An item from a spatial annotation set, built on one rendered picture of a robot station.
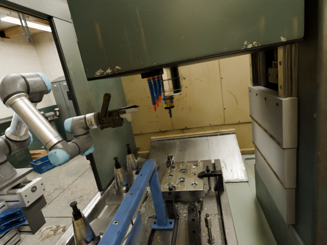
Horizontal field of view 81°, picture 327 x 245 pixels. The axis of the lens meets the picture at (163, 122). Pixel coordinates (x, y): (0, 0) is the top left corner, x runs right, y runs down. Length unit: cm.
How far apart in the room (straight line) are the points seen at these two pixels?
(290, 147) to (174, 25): 57
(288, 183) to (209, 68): 133
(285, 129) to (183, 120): 136
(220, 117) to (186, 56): 145
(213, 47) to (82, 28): 41
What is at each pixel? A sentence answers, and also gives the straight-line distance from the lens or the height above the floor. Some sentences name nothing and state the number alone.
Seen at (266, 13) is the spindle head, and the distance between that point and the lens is 63.
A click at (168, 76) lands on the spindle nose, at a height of 155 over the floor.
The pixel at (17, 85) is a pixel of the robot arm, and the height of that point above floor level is 162.
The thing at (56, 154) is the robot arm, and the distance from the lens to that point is 90.
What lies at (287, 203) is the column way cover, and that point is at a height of 100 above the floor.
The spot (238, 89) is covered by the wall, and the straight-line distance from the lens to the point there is 197.
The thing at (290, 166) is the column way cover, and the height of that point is 116.
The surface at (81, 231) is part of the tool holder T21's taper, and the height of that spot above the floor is 127.
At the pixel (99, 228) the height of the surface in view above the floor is 122.
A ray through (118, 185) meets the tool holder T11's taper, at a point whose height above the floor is 124.
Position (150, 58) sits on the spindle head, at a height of 162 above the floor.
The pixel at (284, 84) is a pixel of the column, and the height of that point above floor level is 146.
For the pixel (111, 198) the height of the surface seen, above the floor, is 122.
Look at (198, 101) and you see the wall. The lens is 196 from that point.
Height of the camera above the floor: 156
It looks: 14 degrees down
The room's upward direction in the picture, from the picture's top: 10 degrees counter-clockwise
